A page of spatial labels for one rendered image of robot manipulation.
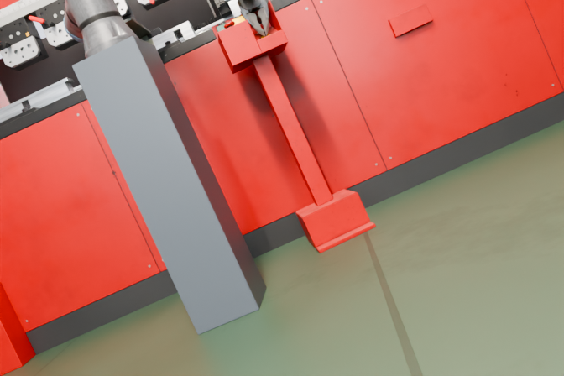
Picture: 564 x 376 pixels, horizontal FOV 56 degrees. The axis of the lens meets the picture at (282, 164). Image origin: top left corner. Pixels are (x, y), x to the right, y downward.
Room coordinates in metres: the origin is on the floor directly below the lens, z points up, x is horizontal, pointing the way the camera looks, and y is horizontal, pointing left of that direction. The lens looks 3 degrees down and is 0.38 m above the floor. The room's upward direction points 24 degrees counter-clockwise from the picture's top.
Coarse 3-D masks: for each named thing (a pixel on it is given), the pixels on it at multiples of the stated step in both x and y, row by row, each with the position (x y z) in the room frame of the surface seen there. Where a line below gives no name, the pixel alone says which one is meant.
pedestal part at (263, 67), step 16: (256, 64) 1.80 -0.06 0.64; (272, 64) 1.80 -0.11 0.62; (272, 80) 1.80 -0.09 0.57; (272, 96) 1.80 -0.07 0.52; (288, 112) 1.80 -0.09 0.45; (288, 128) 1.80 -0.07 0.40; (288, 144) 1.85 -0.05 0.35; (304, 144) 1.80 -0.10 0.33; (304, 160) 1.80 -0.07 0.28; (304, 176) 1.80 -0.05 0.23; (320, 176) 1.80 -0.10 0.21; (320, 192) 1.80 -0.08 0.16
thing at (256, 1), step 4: (240, 0) 1.80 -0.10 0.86; (244, 0) 1.80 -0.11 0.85; (248, 0) 1.80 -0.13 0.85; (252, 0) 1.80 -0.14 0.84; (256, 0) 1.80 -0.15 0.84; (260, 0) 1.81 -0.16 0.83; (240, 4) 1.85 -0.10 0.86; (244, 4) 1.80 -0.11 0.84; (248, 4) 1.80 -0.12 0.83; (252, 4) 1.80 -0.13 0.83; (256, 4) 1.80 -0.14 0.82; (244, 8) 1.80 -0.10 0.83; (248, 8) 1.80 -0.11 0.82; (252, 8) 1.81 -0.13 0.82; (256, 8) 1.87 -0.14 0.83; (252, 12) 1.87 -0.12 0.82
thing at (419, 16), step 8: (416, 8) 2.01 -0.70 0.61; (424, 8) 2.01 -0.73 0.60; (400, 16) 2.01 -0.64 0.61; (408, 16) 2.01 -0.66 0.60; (416, 16) 2.01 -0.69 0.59; (424, 16) 2.01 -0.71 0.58; (392, 24) 2.01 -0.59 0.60; (400, 24) 2.01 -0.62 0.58; (408, 24) 2.01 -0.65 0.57; (416, 24) 2.01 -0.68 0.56; (400, 32) 2.01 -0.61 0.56
